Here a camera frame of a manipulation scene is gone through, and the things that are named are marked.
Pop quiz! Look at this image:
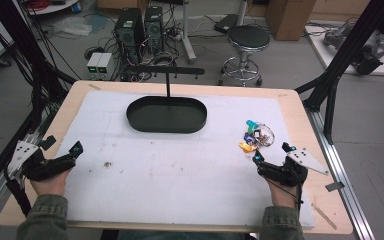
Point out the black flat case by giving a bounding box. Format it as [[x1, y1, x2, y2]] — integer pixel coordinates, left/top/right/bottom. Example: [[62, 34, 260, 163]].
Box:
[[213, 13, 240, 35]]

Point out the key with blue tag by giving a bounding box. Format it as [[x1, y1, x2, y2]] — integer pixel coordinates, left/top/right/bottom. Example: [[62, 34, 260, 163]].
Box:
[[243, 132, 257, 146]]

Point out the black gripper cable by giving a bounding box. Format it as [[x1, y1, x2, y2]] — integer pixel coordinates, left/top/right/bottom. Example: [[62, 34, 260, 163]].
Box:
[[268, 169, 305, 212]]

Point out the white bench power supply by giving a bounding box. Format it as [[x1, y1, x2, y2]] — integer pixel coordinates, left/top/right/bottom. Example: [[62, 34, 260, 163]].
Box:
[[86, 52, 103, 81], [95, 52, 114, 81]]

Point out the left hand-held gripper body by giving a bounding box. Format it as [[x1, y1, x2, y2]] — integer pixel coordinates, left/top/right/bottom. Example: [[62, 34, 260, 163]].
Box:
[[6, 139, 78, 183]]

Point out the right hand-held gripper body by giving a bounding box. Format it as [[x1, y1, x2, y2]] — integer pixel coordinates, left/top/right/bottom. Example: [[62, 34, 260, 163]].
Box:
[[255, 148, 330, 188]]

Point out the white desk leg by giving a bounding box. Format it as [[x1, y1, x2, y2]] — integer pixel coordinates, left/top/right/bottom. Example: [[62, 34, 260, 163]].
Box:
[[178, 0, 198, 65]]

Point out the black strap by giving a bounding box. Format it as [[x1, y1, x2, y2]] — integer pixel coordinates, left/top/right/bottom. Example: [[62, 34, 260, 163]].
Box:
[[4, 166, 33, 218]]

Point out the key with teal tag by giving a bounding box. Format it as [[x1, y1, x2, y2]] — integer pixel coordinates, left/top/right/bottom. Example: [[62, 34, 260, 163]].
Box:
[[245, 119, 260, 132]]

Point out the white board with robot parts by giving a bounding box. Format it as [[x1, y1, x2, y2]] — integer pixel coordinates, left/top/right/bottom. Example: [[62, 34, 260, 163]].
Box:
[[304, 17, 384, 78]]

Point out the person's left hand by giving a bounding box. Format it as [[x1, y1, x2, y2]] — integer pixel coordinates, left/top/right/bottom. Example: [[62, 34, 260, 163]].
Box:
[[29, 167, 73, 198]]

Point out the white foam mat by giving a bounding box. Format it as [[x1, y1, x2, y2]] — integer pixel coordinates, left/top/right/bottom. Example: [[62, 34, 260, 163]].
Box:
[[57, 90, 317, 229]]

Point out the person's right hand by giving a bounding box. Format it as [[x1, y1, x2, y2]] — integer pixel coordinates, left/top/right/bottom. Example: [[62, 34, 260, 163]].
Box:
[[267, 177, 302, 210]]

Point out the black computer tower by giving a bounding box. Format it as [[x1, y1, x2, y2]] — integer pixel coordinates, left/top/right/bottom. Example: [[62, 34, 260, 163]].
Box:
[[114, 7, 146, 65], [143, 5, 165, 54]]

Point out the key with orange tag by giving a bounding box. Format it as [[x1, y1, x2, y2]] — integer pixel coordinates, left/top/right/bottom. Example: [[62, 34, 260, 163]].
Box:
[[238, 142, 258, 154]]

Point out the brown cardboard box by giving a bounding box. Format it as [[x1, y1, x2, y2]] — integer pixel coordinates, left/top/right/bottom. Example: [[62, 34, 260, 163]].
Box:
[[265, 0, 317, 42]]

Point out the black metal frame strut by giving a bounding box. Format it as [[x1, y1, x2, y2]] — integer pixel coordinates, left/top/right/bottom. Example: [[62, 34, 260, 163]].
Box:
[[294, 0, 384, 146], [0, 0, 78, 201]]

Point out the clear plastic bag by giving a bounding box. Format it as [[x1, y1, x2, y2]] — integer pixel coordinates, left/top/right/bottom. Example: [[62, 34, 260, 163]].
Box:
[[52, 15, 94, 37]]

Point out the grey tape strip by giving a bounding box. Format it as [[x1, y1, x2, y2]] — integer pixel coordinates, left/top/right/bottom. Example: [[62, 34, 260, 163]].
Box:
[[324, 181, 346, 193]]

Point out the black round stool chrome base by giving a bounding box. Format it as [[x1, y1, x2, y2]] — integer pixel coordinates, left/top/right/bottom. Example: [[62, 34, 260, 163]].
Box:
[[217, 25, 272, 88]]

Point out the black hook stand with tray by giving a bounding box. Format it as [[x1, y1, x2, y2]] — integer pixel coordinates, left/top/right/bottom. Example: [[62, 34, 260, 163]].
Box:
[[125, 65, 209, 135]]

